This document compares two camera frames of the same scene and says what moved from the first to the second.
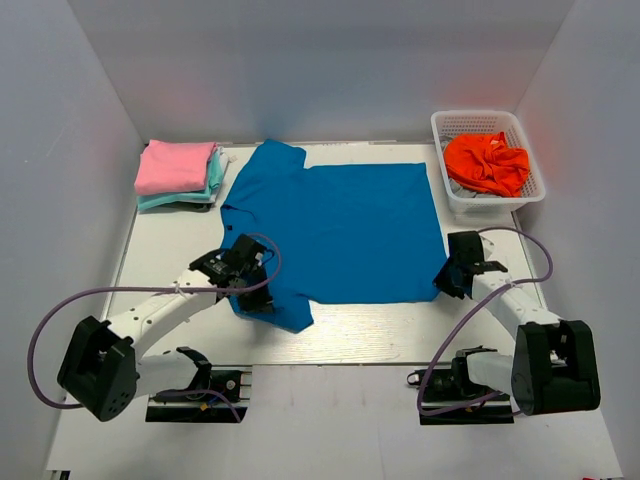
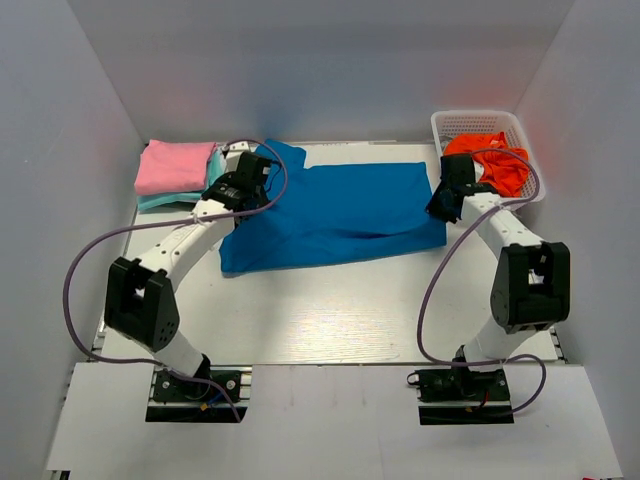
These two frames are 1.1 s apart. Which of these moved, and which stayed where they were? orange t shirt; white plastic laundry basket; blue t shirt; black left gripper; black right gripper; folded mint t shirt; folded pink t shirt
Moved: black right gripper; blue t shirt; black left gripper
Stayed: white plastic laundry basket; orange t shirt; folded pink t shirt; folded mint t shirt
